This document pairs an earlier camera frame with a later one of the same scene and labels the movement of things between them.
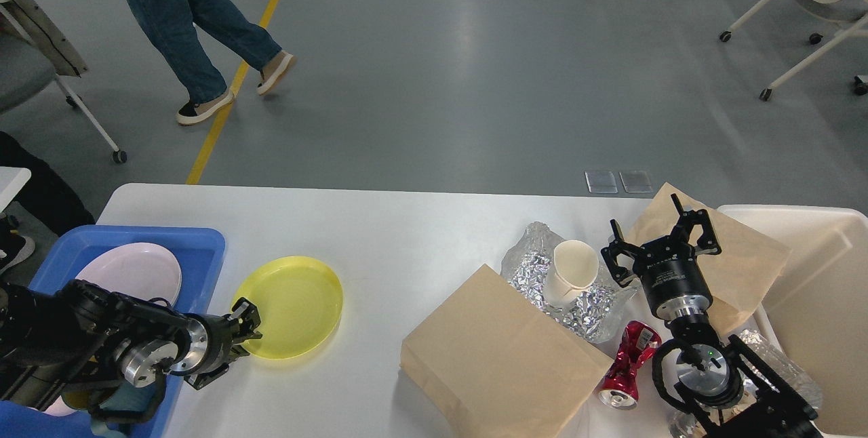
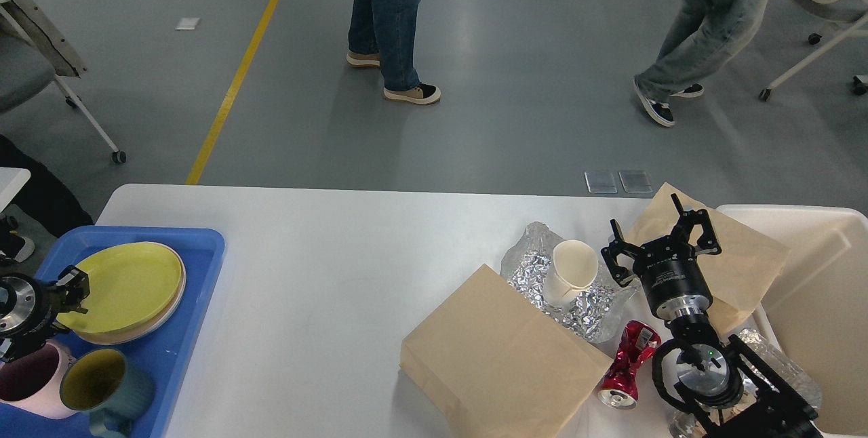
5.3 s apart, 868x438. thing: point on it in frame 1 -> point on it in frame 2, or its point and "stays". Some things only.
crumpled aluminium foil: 525,264 stays
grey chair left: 34,51 stays
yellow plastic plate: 299,301 -> 129,285
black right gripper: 673,282 stays
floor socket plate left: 601,182 stays
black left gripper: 211,338 -> 28,307
